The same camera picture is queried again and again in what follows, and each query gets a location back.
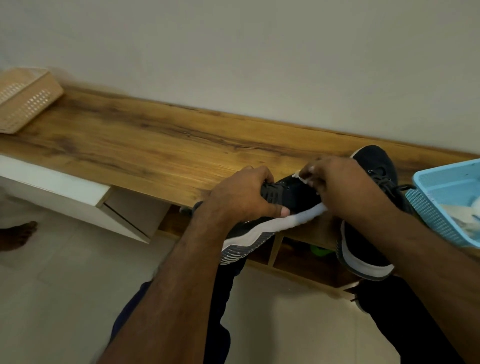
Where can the person's left hand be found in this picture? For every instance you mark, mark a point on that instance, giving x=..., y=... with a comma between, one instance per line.
x=240, y=198

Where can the person's right hand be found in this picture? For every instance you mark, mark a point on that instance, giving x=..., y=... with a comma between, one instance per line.
x=348, y=191

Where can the used wipe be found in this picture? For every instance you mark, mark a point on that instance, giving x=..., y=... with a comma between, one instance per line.
x=463, y=219

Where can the person's right forearm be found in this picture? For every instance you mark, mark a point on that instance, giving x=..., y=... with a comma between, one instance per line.
x=431, y=266

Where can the person's left forearm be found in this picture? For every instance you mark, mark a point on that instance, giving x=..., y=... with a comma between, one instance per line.
x=168, y=300

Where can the green ball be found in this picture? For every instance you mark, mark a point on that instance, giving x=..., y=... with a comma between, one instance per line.
x=320, y=250

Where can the blue plastic basket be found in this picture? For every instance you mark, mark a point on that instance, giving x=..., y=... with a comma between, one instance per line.
x=438, y=183

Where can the wooden table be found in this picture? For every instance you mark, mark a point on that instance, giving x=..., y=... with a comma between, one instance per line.
x=131, y=142

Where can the white drawer unit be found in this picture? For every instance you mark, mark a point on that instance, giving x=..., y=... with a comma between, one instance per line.
x=52, y=183

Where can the beige perforated basket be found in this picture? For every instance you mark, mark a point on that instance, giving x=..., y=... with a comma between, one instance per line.
x=26, y=99

